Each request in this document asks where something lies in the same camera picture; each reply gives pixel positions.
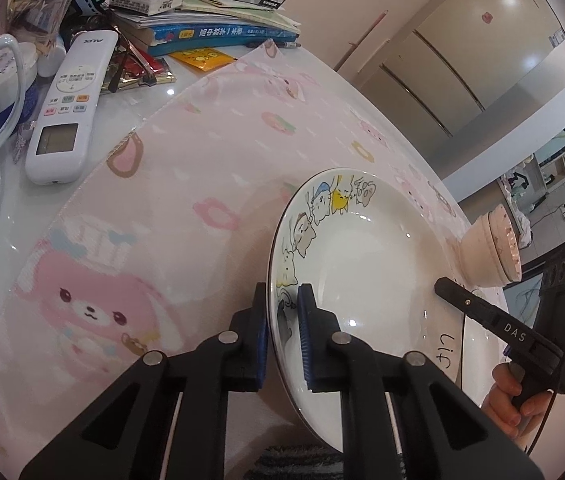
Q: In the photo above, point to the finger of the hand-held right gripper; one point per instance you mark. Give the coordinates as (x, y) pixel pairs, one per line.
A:
(482, 312)

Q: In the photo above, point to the pink bunny print tablecloth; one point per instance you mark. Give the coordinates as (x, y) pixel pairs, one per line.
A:
(187, 185)

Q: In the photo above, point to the beige three-door refrigerator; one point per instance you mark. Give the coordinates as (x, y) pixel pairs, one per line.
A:
(487, 60)

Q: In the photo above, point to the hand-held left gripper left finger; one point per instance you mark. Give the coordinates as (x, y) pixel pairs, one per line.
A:
(261, 340)

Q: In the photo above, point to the yellow packet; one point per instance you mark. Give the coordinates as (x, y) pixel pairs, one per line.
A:
(202, 57)

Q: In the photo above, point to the red gold foil wrapper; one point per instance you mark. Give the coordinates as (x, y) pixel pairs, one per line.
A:
(132, 77)

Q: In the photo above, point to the white cartoon print plate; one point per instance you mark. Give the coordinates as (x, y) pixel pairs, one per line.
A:
(377, 270)

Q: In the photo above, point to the stack of books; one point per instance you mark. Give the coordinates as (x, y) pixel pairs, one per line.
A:
(222, 14)

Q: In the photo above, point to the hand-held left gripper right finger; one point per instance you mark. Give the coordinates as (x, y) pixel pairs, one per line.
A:
(305, 340)

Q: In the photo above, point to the pink fridge magnet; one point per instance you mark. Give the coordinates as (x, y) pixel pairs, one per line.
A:
(487, 17)

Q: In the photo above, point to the white rounded container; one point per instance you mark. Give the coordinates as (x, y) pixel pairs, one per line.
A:
(30, 67)

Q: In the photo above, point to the person's right hand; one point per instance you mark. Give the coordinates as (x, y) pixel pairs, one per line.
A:
(505, 407)

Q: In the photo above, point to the wooden stick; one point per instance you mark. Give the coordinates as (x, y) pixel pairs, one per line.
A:
(362, 40)

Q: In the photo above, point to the white remote control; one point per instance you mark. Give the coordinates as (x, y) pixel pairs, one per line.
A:
(62, 110)

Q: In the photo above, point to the black pen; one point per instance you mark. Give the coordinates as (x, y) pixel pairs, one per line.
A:
(285, 44)

